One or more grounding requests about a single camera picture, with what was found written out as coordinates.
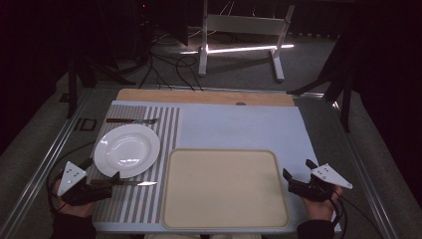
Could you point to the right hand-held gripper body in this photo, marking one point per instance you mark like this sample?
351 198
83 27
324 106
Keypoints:
328 175

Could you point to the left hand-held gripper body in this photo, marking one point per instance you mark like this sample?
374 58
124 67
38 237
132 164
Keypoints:
70 176

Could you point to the person's left hand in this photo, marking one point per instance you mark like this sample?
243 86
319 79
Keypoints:
76 209

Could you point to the person's right hand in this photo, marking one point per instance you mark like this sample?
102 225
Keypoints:
320 209

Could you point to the white round plate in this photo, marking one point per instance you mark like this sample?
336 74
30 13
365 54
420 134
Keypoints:
127 149

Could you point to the beige tray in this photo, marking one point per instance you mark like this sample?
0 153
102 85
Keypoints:
225 189

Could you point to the grey striped placemat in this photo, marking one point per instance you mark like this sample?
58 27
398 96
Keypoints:
166 132

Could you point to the light blue table mat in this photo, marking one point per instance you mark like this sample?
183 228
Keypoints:
239 126

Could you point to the black stand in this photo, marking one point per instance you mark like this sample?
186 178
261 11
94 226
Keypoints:
72 86
346 99

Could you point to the wooden table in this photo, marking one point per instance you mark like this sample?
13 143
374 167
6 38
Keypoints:
199 97

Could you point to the white metal stand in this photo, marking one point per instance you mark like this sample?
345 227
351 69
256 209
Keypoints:
245 24

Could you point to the metal rail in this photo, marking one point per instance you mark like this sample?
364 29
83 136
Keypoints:
365 179
43 166

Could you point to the black rectangular frame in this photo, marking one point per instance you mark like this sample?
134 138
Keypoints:
81 124

